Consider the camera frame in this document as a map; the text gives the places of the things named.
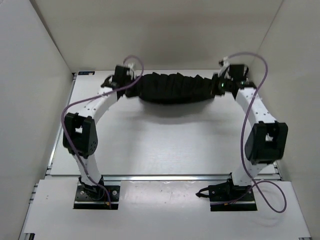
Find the black pleated skirt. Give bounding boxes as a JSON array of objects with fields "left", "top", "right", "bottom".
[{"left": 126, "top": 72, "right": 214, "bottom": 105}]

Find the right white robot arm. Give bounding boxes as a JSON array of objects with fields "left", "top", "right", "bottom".
[{"left": 212, "top": 60, "right": 288, "bottom": 200}]

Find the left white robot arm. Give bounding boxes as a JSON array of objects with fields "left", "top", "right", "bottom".
[{"left": 61, "top": 63, "right": 140, "bottom": 206}]

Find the left table label sticker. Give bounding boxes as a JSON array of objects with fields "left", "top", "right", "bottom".
[{"left": 78, "top": 71, "right": 95, "bottom": 76}]

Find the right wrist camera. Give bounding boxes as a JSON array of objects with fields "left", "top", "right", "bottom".
[{"left": 218, "top": 56, "right": 230, "bottom": 79}]

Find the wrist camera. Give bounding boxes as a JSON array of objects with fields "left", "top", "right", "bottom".
[
  {"left": 125, "top": 62, "right": 136, "bottom": 74},
  {"left": 218, "top": 56, "right": 230, "bottom": 79}
]

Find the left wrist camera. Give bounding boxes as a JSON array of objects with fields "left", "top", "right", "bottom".
[{"left": 125, "top": 62, "right": 136, "bottom": 74}]

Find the aluminium rail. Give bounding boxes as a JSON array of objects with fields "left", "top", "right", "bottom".
[{"left": 44, "top": 173, "right": 281, "bottom": 182}]

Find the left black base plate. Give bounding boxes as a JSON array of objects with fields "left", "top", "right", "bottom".
[{"left": 73, "top": 183, "right": 121, "bottom": 210}]

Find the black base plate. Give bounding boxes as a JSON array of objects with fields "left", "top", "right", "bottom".
[
  {"left": 73, "top": 183, "right": 121, "bottom": 210},
  {"left": 195, "top": 179, "right": 258, "bottom": 212}
]

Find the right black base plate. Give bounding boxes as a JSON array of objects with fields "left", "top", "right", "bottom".
[{"left": 195, "top": 179, "right": 258, "bottom": 212}]

